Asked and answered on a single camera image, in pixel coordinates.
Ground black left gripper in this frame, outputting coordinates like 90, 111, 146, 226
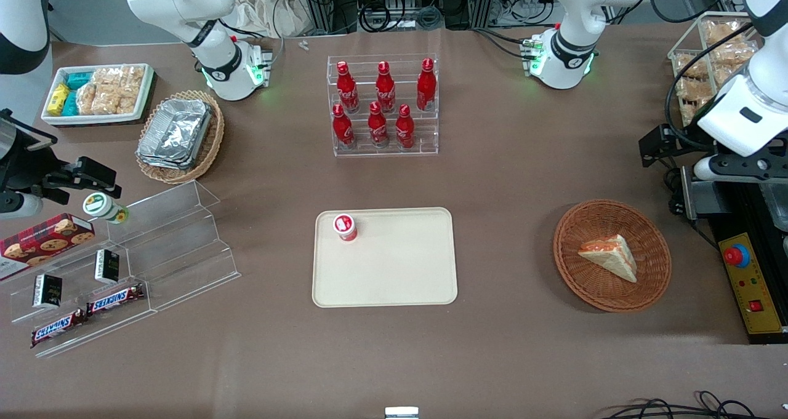
639, 124, 699, 166

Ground triangular sandwich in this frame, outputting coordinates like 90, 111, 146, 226
577, 234, 638, 284

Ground light oval wicker basket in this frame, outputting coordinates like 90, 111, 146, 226
135, 90, 225, 185

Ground white rectangular snack tray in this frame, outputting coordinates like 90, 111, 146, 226
41, 63, 155, 126

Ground silver foil tray stack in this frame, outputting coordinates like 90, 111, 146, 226
137, 98, 214, 171

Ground brown round wicker basket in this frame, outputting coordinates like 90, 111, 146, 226
552, 199, 673, 313

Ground beige plastic tray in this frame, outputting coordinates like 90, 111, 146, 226
312, 207, 459, 309

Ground white cup with green lid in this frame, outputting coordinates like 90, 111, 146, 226
82, 193, 130, 225

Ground bagged fried snack pack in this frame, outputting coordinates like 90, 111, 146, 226
708, 41, 758, 66
676, 78, 715, 100
680, 99, 704, 127
716, 62, 749, 86
704, 20, 746, 44
674, 55, 709, 78

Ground grey metal box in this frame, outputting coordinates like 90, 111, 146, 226
680, 166, 733, 221

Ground small black box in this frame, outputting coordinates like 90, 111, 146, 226
94, 249, 121, 284
32, 274, 63, 309

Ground clear acrylic step shelf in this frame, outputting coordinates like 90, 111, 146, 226
9, 222, 158, 359
106, 180, 242, 312

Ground red cookie box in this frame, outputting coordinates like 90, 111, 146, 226
0, 213, 96, 282

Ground clear rice cracker pack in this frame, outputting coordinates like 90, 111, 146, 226
117, 65, 146, 115
77, 82, 99, 116
92, 67, 124, 115

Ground yellow snack pack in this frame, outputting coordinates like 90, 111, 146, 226
47, 84, 70, 117

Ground Snickers chocolate bar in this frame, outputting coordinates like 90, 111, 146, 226
86, 283, 146, 317
30, 309, 89, 349

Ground clear plastic container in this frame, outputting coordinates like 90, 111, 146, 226
758, 181, 788, 232

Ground yellow black control box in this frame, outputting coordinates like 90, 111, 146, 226
717, 231, 788, 345

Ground clear acrylic bottle rack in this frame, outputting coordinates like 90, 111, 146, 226
326, 53, 440, 158

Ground red white yogurt cup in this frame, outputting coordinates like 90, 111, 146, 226
332, 213, 359, 242

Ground red cola bottle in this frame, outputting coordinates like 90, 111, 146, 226
376, 61, 396, 113
336, 61, 360, 113
395, 104, 416, 150
332, 103, 356, 149
368, 102, 390, 148
416, 58, 437, 112

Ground white cloth bag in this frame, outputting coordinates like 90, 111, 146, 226
231, 0, 315, 38

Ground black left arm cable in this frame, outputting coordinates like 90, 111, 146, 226
664, 0, 761, 150

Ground black power cable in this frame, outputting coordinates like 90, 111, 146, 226
664, 166, 685, 217

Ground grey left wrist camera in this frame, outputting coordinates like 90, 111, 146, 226
694, 156, 788, 182

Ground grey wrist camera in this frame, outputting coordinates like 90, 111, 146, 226
0, 191, 44, 218
694, 156, 788, 182

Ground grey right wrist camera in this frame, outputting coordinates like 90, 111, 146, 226
0, 191, 44, 218

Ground white wire basket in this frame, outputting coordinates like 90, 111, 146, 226
668, 12, 788, 140

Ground black left base cables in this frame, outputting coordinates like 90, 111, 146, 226
473, 27, 536, 60

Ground right base cables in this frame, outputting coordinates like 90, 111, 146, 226
219, 18, 287, 69

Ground black cable bundle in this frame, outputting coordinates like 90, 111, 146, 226
600, 391, 788, 419

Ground aluminium frame rack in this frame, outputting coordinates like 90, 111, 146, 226
299, 0, 496, 33

